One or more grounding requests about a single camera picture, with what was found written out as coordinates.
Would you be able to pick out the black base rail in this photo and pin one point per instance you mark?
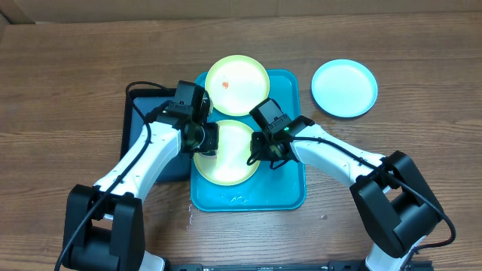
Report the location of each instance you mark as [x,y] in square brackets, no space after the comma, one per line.
[335,265]

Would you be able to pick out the yellow plate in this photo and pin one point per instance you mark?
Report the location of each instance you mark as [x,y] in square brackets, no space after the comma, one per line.
[236,84]
[228,166]

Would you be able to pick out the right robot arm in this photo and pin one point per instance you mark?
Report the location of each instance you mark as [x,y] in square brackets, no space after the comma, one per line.
[395,203]

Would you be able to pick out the black water tray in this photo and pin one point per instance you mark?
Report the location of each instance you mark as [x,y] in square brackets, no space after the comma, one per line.
[179,168]

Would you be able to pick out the light blue plate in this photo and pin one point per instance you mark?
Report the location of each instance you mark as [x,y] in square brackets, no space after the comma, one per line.
[344,88]

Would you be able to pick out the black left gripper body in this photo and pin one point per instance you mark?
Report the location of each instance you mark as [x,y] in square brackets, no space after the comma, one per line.
[207,138]

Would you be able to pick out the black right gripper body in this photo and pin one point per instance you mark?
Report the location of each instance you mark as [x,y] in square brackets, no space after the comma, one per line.
[257,149]

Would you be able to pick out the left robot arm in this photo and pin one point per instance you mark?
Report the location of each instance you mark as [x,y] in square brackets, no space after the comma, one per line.
[104,226]

